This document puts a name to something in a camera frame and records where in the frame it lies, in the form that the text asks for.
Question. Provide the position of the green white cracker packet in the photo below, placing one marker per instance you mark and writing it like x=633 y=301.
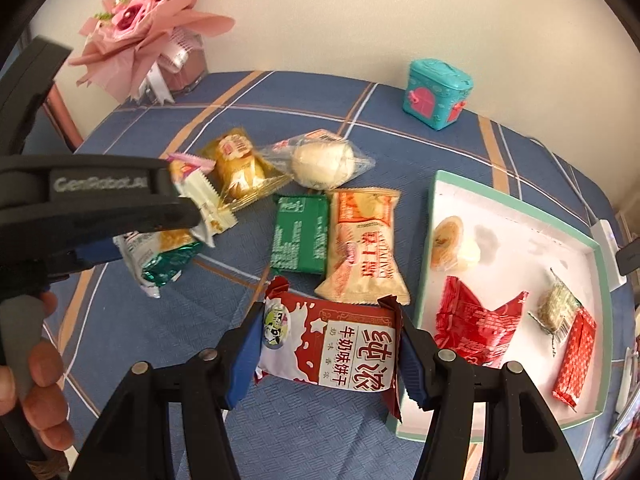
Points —
x=155 y=265

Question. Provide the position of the large red patterned packet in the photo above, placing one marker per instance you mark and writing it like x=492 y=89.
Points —
x=470 y=330

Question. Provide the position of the green snack packet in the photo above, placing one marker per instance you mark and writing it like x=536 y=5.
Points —
x=300 y=232

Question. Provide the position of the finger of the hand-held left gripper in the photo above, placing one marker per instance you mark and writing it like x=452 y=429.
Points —
x=172 y=210
x=100 y=255

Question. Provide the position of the yellow cake packet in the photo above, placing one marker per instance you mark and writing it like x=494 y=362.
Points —
x=240 y=170

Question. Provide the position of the beige orange bread packet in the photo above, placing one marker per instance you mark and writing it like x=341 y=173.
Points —
x=365 y=245

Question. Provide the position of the clear glass vase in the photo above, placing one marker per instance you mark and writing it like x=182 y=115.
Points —
x=187 y=65

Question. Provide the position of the white power strip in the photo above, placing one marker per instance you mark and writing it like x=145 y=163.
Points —
x=607 y=245

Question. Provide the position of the small red snack bar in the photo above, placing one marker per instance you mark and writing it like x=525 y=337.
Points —
x=575 y=360

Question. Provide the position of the black plug charger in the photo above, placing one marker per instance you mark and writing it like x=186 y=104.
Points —
x=630 y=260

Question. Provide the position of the teal toy chest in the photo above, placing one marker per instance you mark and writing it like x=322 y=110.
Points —
x=435 y=90

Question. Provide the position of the pink paper flower bouquet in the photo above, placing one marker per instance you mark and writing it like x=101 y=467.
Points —
x=145 y=15

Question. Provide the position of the person's left hand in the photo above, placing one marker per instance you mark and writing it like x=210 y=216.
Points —
x=47 y=365

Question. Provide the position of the white zigzag-edged snack packet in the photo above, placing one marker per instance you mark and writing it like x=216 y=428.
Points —
x=212 y=210

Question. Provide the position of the small round pastry packet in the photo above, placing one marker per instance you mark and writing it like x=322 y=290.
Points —
x=450 y=242

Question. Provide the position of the clear cookie packet green edges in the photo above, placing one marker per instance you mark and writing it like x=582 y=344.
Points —
x=555 y=305

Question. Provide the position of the white bun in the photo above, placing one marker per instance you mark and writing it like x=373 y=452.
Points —
x=320 y=162

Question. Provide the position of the red white biscuit packet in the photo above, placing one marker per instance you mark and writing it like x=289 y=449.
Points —
x=330 y=350

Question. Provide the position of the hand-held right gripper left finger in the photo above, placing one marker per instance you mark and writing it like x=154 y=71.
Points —
x=245 y=360

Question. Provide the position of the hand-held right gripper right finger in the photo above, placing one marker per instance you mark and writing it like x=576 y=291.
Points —
x=412 y=365

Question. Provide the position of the dark chair with pink frame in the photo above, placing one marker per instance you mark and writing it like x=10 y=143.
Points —
x=62 y=115

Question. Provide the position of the blue plaid tablecloth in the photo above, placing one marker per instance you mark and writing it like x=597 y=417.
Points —
x=310 y=105

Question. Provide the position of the teal-rimmed white cardboard tray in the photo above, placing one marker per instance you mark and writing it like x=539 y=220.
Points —
x=505 y=250

